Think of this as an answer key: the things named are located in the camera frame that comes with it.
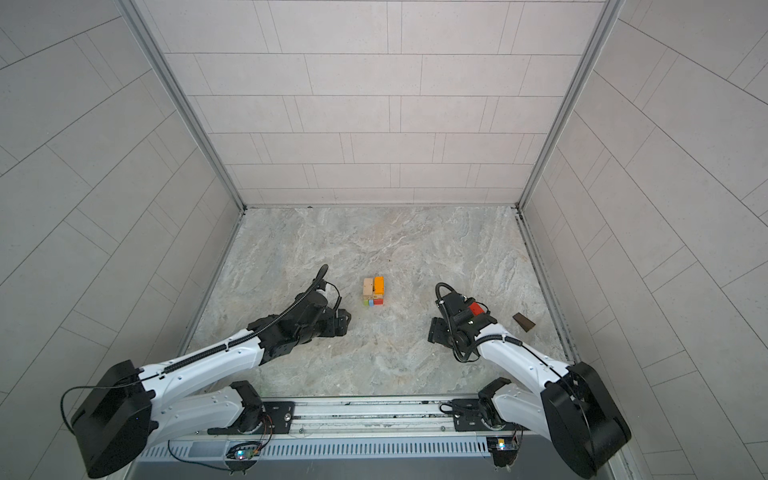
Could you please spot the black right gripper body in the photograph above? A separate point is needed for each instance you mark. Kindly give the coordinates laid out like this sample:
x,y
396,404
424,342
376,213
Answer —
x,y
443,334

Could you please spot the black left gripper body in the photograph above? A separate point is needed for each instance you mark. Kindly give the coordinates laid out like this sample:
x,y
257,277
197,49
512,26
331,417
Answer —
x,y
324,327

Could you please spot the yellow orange wood block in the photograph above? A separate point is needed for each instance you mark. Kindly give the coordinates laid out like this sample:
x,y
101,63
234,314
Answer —
x,y
378,287

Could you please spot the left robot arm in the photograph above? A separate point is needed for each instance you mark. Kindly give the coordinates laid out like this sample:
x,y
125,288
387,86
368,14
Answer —
x,y
132,408

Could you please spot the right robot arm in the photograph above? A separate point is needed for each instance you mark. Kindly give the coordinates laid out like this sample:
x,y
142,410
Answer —
x,y
568,404

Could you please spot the dark brown wood block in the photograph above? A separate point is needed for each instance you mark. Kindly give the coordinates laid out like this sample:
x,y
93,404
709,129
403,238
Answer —
x,y
524,322

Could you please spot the right controller board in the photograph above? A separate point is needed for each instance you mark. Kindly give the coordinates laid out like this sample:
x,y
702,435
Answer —
x,y
503,450

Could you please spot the controller board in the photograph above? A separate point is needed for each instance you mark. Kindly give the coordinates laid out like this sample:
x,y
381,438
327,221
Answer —
x,y
244,452
503,450

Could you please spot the left controller board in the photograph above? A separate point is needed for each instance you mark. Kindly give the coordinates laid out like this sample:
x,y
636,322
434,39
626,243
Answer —
x,y
244,452

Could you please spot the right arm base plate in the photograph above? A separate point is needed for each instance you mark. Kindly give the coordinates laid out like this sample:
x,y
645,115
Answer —
x,y
472,415

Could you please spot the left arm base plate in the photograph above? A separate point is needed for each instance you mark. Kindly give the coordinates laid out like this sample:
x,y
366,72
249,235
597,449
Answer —
x,y
282,415

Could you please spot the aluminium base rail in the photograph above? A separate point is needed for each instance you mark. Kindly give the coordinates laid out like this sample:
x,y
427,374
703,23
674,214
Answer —
x,y
351,416

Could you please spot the aluminium right corner post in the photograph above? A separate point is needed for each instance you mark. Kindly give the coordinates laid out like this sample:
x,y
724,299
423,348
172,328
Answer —
x,y
599,36

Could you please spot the aluminium corner post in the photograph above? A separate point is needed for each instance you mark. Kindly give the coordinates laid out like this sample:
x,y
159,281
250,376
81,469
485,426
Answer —
x,y
154,55
599,36

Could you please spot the aluminium left corner post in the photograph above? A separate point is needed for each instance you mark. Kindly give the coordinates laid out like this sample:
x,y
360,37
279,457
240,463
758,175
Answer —
x,y
154,55

